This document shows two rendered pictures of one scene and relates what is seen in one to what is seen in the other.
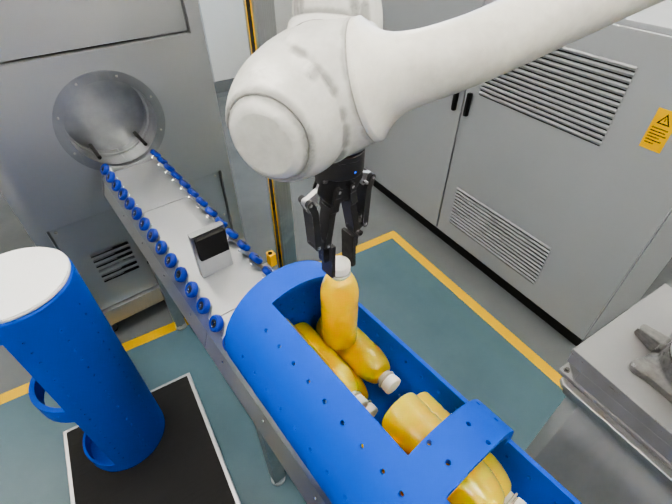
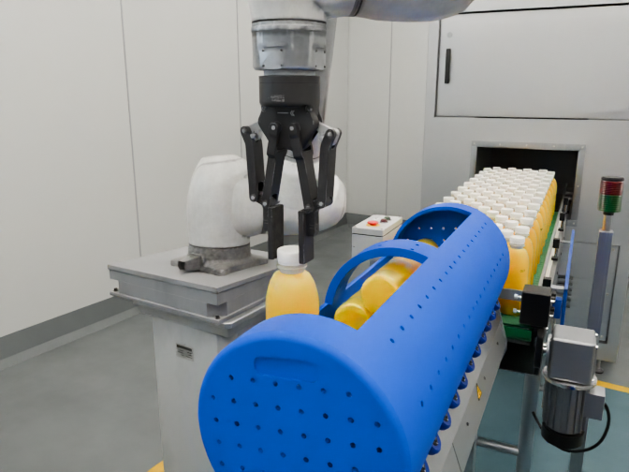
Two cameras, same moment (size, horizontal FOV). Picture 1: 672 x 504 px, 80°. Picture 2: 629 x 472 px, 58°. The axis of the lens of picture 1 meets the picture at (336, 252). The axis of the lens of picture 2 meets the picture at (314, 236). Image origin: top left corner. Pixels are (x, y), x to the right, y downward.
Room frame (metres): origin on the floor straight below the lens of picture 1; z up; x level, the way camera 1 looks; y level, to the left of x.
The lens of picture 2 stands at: (0.81, 0.66, 1.50)
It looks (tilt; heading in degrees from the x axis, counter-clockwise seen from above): 14 degrees down; 244
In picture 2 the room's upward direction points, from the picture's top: straight up
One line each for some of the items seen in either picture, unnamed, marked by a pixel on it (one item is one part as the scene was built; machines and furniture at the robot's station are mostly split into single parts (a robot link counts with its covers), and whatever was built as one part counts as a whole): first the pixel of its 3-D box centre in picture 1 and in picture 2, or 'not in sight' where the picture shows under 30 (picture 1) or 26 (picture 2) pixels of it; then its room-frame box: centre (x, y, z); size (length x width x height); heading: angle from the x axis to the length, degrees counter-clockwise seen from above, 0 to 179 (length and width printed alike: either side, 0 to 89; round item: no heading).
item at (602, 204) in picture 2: not in sight; (609, 202); (-0.69, -0.43, 1.18); 0.06 x 0.06 x 0.05
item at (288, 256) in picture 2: (339, 266); (291, 255); (0.51, -0.01, 1.29); 0.04 x 0.04 x 0.02
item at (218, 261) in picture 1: (212, 251); not in sight; (0.87, 0.36, 1.00); 0.10 x 0.04 x 0.15; 129
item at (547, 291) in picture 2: not in sight; (533, 307); (-0.33, -0.35, 0.95); 0.10 x 0.07 x 0.10; 129
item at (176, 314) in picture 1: (165, 287); not in sight; (1.37, 0.85, 0.31); 0.06 x 0.06 x 0.63; 39
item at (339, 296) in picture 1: (339, 305); (292, 330); (0.51, -0.01, 1.18); 0.07 x 0.07 x 0.20
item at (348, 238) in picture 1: (348, 247); (275, 231); (0.53, -0.02, 1.32); 0.03 x 0.01 x 0.07; 39
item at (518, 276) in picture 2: not in sight; (514, 277); (-0.35, -0.44, 1.00); 0.07 x 0.07 x 0.20
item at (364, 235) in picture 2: not in sight; (377, 236); (-0.15, -0.83, 1.05); 0.20 x 0.10 x 0.10; 39
